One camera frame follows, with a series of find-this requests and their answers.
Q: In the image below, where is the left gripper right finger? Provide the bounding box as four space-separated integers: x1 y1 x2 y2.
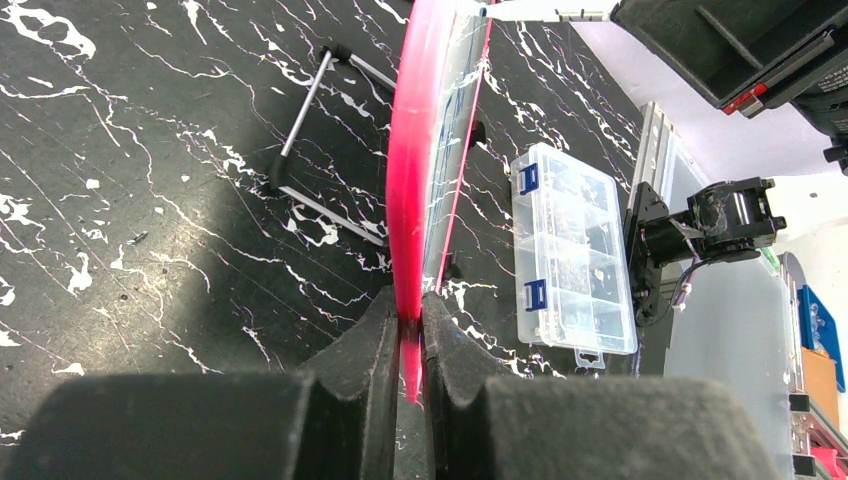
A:
421 294 778 479

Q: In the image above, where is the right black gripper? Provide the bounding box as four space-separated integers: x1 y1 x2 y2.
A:
611 1 847 173

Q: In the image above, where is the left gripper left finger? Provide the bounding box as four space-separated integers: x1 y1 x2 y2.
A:
2 287 399 479

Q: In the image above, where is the pink framed whiteboard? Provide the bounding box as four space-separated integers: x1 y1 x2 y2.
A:
386 1 491 403

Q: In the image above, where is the blue capped whiteboard marker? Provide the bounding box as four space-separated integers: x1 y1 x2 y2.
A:
473 0 619 23

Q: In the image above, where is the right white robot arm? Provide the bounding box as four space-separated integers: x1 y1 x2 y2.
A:
610 1 847 326

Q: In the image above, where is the whiteboard metal stand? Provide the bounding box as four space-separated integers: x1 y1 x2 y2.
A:
268 42 396 250

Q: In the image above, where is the clear plastic parts organizer box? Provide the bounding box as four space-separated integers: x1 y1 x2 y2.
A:
510 143 637 370

